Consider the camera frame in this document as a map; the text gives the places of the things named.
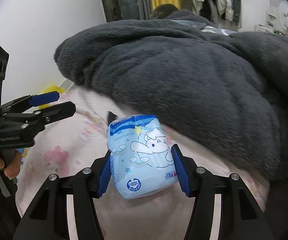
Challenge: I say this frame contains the blue tissue pack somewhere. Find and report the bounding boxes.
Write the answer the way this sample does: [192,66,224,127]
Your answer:
[107,115,178,199]

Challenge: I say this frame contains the black curved plastic piece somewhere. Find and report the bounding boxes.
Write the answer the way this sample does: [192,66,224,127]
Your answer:
[107,111,117,125]

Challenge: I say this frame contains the yellow plastic bag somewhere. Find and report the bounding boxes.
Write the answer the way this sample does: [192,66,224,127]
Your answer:
[38,85,66,109]

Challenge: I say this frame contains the pink patterned bed sheet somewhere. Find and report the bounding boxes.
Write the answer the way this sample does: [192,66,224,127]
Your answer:
[15,87,269,239]

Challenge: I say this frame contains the dark grey fleece blanket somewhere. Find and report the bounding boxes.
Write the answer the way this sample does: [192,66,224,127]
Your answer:
[54,10,288,179]

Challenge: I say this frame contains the dark cat on bed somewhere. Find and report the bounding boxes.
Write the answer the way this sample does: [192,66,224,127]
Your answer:
[149,4,179,20]

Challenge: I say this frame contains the white vanity with mirror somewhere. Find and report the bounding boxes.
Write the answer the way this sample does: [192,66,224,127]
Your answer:
[255,2,288,37]

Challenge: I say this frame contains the hanging clothes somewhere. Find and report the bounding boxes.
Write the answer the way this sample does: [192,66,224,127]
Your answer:
[181,0,242,30]

